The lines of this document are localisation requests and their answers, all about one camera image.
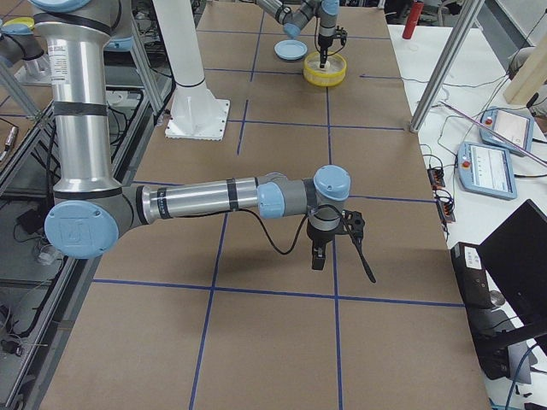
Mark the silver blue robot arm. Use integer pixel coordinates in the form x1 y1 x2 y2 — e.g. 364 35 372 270
255 0 347 69
29 1 362 270

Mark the far orange circuit board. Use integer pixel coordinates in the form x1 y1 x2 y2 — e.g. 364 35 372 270
427 167 445 190

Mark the far blue teach pendant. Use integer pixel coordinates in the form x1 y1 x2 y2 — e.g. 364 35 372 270
479 107 534 156

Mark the near blue teach pendant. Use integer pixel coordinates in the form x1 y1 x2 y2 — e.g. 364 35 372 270
456 142 518 200

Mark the yellow bamboo steamer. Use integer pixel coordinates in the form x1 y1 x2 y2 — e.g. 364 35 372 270
303 51 347 87

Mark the aluminium frame post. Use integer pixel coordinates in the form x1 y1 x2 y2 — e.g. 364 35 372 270
409 0 485 133

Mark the white pedestal column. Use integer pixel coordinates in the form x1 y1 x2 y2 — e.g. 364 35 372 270
153 0 230 141

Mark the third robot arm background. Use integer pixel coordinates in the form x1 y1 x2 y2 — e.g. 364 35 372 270
1 21 50 79

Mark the blue teach pendant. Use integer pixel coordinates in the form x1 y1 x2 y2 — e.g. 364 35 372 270
456 142 518 200
479 107 534 156

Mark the black monitor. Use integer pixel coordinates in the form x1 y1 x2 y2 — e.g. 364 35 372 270
476 199 546 353

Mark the wooden beam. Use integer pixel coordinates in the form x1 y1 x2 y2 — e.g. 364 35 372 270
503 36 547 105

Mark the near orange circuit board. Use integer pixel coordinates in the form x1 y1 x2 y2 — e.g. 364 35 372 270
436 196 456 224

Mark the light blue plate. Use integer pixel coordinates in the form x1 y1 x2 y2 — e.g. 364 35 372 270
273 39 308 62

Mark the orange circuit board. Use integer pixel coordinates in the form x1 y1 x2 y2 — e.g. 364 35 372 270
427 167 445 190
436 196 456 224

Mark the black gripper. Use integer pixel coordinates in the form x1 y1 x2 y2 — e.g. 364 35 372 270
306 216 343 270
318 35 332 65

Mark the seated person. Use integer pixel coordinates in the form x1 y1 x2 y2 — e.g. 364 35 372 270
508 46 535 79

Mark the black computer box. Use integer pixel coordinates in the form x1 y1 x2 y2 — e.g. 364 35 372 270
450 242 493 309

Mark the red bottle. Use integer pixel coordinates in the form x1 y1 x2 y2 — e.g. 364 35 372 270
402 0 424 39

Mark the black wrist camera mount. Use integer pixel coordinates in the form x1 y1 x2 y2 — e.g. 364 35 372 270
342 209 365 246
333 26 347 48

